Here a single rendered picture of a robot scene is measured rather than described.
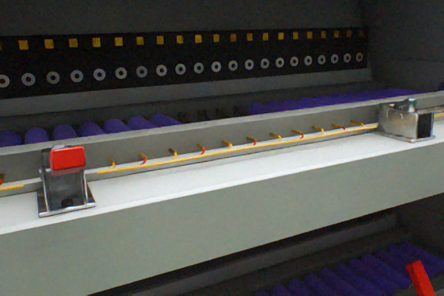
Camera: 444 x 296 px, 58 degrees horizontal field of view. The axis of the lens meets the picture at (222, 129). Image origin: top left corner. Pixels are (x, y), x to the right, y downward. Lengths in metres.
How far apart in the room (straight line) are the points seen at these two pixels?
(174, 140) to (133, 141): 0.03
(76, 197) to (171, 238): 0.06
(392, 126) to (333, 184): 0.10
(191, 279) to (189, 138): 0.19
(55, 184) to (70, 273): 0.05
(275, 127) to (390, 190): 0.10
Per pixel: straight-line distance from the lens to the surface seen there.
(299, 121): 0.33
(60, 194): 0.24
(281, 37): 0.48
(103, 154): 0.27
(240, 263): 0.44
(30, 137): 0.32
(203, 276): 0.43
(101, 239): 0.22
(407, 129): 0.35
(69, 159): 0.16
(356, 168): 0.30
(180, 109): 0.40
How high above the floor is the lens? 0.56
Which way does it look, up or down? 2 degrees up
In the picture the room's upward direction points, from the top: 9 degrees counter-clockwise
